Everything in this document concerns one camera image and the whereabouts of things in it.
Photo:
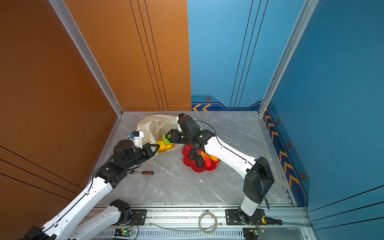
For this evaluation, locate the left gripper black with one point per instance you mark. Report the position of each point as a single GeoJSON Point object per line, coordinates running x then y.
{"type": "Point", "coordinates": [148, 151]}

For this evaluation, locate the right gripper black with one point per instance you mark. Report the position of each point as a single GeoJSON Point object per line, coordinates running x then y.
{"type": "Point", "coordinates": [174, 137]}

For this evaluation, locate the green custard apple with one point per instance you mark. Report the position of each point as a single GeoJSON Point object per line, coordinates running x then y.
{"type": "Point", "coordinates": [166, 141]}

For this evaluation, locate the orange yellow mango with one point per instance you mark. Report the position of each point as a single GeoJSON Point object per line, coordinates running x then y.
{"type": "Point", "coordinates": [169, 147]}

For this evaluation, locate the yellow bumpy fruit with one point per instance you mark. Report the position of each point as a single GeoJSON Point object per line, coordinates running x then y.
{"type": "Point", "coordinates": [162, 147]}

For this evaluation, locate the cream plastic bag orange print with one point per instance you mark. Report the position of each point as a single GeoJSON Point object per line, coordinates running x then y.
{"type": "Point", "coordinates": [155, 127]}

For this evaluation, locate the dark avocado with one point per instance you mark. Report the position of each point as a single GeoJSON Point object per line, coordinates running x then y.
{"type": "Point", "coordinates": [199, 161]}
{"type": "Point", "coordinates": [192, 154]}

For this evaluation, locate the red yellow mango top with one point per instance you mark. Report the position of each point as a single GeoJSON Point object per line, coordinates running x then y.
{"type": "Point", "coordinates": [207, 160]}

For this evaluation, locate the small orange fruit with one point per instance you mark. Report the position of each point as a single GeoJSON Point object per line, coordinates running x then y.
{"type": "Point", "coordinates": [213, 158]}

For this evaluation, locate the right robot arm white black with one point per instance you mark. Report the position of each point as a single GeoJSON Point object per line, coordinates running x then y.
{"type": "Point", "coordinates": [257, 173]}

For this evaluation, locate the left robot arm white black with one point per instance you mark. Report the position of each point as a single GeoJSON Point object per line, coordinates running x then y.
{"type": "Point", "coordinates": [67, 225]}

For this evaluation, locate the red flower-shaped plate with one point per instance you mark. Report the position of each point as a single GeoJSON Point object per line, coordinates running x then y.
{"type": "Point", "coordinates": [192, 165]}

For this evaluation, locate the left green circuit board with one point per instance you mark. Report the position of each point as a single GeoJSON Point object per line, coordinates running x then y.
{"type": "Point", "coordinates": [123, 233]}

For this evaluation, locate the green circuit board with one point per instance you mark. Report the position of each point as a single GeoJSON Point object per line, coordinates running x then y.
{"type": "Point", "coordinates": [123, 233]}
{"type": "Point", "coordinates": [252, 233]}

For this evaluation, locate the right green circuit board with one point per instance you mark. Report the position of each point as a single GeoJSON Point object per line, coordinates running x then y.
{"type": "Point", "coordinates": [252, 233]}

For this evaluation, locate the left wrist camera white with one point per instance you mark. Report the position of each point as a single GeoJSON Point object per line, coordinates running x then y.
{"type": "Point", "coordinates": [137, 137]}

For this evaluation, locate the ratchet wrench red handle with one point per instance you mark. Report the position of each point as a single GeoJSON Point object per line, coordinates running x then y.
{"type": "Point", "coordinates": [141, 172]}

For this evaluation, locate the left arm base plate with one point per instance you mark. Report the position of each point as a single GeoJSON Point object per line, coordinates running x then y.
{"type": "Point", "coordinates": [137, 217]}

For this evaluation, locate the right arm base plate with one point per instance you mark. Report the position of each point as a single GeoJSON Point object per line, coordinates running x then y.
{"type": "Point", "coordinates": [237, 217]}

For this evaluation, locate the yellow handled screwdriver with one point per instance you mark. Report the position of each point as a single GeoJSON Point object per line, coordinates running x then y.
{"type": "Point", "coordinates": [271, 221]}

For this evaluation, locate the aluminium front rail frame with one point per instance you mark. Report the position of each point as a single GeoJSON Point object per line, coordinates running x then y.
{"type": "Point", "coordinates": [192, 216]}

